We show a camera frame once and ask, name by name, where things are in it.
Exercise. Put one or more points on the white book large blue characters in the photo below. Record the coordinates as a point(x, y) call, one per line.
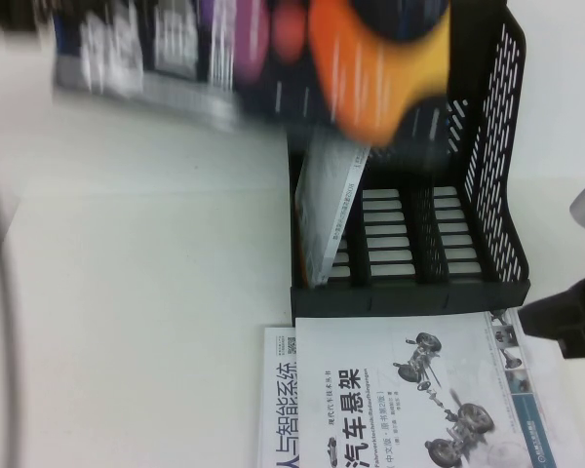
point(283, 390)

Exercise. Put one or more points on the dark blue robot book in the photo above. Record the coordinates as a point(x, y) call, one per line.
point(361, 58)

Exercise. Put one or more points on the white book with orange edge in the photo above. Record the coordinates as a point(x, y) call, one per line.
point(322, 195)

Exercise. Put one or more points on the white car suspension book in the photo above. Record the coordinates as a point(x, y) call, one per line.
point(370, 341)

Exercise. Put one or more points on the black plastic book stand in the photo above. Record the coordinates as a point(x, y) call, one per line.
point(322, 302)

